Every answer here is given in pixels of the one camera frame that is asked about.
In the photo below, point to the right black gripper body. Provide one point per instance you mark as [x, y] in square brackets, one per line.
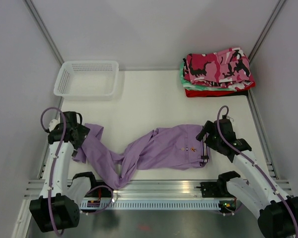
[213, 140]

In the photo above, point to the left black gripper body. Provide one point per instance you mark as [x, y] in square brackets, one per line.
[82, 133]

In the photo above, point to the lilac trousers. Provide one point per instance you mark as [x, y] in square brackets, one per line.
[174, 148]

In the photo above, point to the white plastic basket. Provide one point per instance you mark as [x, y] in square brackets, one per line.
[87, 80]

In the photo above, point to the pink camouflage trousers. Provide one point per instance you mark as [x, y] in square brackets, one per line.
[227, 70]

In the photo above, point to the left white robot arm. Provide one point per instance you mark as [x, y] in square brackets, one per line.
[57, 206]

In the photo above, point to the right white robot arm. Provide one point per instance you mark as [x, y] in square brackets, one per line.
[275, 210]

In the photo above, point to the red folded trousers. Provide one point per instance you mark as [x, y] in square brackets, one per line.
[208, 93]

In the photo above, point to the green tie-dye folded trousers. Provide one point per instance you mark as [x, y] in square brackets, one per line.
[187, 84]

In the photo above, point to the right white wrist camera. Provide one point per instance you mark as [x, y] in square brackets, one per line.
[227, 117]

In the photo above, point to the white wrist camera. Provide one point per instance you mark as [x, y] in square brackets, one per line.
[227, 117]
[52, 125]

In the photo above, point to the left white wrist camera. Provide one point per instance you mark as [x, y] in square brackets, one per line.
[52, 125]

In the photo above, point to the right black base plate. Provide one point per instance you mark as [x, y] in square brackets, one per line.
[210, 189]

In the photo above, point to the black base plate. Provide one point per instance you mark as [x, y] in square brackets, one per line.
[210, 189]
[102, 191]

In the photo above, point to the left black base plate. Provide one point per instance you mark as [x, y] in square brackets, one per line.
[102, 191]

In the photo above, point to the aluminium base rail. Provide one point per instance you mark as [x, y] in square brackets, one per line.
[153, 189]

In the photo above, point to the white slotted cable duct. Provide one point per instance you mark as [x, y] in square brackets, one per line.
[92, 205]

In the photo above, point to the left aluminium frame post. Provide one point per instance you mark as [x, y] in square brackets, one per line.
[44, 31]

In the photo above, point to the aluminium frame post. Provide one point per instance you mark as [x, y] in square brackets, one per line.
[44, 31]
[268, 26]

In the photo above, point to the right aluminium frame post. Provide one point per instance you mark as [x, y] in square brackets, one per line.
[268, 26]

